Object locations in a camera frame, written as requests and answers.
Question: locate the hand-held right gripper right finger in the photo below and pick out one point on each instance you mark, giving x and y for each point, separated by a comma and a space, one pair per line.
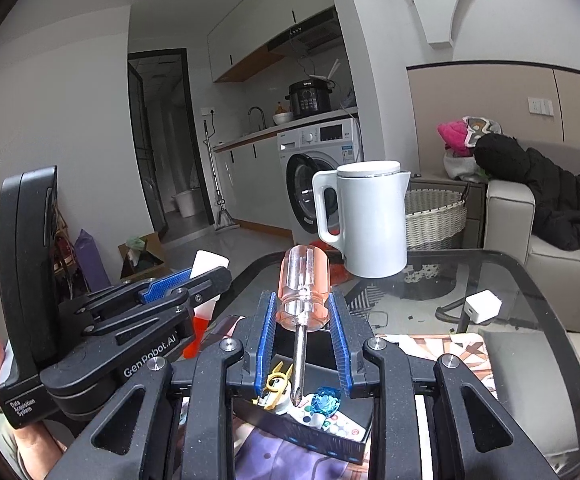
342, 345

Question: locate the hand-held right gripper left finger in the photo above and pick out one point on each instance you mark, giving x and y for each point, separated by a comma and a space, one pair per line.
265, 345

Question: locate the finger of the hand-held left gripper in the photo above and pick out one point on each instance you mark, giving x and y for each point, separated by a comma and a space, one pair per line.
210, 282
165, 282

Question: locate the white tube with red cap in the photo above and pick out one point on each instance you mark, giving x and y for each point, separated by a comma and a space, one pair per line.
210, 260

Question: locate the black box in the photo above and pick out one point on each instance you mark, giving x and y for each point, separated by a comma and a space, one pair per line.
290, 427

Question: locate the brown cardboard box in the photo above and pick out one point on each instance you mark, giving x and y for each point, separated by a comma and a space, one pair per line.
152, 252

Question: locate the blue gem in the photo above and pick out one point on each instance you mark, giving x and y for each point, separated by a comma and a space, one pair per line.
326, 400

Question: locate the mop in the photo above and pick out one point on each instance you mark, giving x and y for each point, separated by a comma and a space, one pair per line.
225, 222

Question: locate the white round device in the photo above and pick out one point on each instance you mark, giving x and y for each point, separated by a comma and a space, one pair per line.
282, 406

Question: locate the purple bag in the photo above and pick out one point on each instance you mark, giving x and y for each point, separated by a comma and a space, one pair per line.
92, 265

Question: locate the white card with coloured dots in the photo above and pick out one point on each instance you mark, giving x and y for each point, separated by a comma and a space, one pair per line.
342, 422

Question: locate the white bucket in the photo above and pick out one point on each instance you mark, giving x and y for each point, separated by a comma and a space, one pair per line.
185, 205

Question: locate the printed table mat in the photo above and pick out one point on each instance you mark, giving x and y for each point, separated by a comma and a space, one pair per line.
435, 355

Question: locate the white kitchen counter cabinets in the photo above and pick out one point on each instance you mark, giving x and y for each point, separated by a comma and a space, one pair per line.
255, 180

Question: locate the black framed door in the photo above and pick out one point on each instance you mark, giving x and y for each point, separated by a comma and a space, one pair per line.
142, 160

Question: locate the white electric kettle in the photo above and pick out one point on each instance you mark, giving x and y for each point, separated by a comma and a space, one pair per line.
370, 220

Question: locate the white cube charger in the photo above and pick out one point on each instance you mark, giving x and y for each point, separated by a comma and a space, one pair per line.
482, 307

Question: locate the white wicker basket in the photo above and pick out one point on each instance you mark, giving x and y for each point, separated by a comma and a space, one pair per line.
435, 225

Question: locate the kitchen faucet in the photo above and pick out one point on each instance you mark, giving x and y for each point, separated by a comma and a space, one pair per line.
261, 115

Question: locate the white bowl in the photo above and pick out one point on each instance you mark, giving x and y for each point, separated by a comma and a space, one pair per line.
283, 118

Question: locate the white washing machine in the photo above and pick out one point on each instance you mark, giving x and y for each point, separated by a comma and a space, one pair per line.
320, 135

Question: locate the black pressure cooker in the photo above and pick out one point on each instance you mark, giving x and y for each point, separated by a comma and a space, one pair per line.
310, 100

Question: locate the beige sofa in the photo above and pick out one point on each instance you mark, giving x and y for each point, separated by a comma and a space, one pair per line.
510, 220

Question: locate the pink cloth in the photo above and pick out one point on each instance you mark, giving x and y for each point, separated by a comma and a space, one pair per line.
455, 137

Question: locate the white router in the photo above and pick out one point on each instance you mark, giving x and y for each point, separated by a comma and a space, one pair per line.
334, 67

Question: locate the white upper cabinets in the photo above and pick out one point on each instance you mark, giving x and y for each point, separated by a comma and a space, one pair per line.
250, 35

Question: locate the black jacket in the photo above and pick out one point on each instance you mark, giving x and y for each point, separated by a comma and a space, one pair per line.
520, 165

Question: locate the patterned cloth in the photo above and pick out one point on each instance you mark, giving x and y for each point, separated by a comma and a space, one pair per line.
482, 127

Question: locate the range hood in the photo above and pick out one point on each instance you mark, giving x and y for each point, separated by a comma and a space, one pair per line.
315, 35

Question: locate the white wall socket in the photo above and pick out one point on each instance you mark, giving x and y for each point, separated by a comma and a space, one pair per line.
207, 111

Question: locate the white wall switch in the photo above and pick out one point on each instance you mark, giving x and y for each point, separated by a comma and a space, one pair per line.
540, 106

